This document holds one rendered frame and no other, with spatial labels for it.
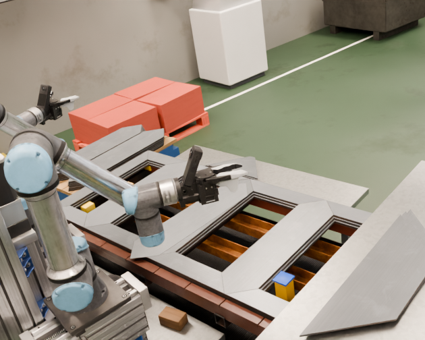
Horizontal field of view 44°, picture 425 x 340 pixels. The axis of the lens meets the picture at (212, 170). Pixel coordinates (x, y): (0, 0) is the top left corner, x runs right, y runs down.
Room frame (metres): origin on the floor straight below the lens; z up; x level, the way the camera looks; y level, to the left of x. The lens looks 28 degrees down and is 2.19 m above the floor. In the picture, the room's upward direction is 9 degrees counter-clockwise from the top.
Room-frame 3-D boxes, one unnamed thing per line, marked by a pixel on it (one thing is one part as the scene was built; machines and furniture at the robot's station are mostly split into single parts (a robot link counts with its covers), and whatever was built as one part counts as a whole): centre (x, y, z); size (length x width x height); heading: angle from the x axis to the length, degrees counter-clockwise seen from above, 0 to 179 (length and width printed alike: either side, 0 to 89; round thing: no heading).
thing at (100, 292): (1.41, 0.49, 1.09); 0.15 x 0.15 x 0.10
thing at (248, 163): (2.68, -0.14, 0.77); 0.45 x 0.20 x 0.04; 45
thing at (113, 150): (3.01, 0.62, 0.82); 0.80 x 0.40 x 0.06; 135
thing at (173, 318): (1.60, 0.25, 0.70); 0.10 x 0.06 x 0.05; 55
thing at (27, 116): (2.11, 0.76, 1.43); 0.11 x 0.08 x 0.09; 150
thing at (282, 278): (1.52, -0.19, 0.88); 0.06 x 0.06 x 0.02; 45
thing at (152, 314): (1.89, 0.59, 0.66); 1.30 x 0.20 x 0.03; 45
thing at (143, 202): (1.31, 0.21, 1.43); 0.11 x 0.08 x 0.09; 99
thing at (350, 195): (2.57, -0.25, 0.73); 1.20 x 0.26 x 0.03; 45
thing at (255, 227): (2.24, -0.05, 0.70); 1.66 x 0.08 x 0.05; 45
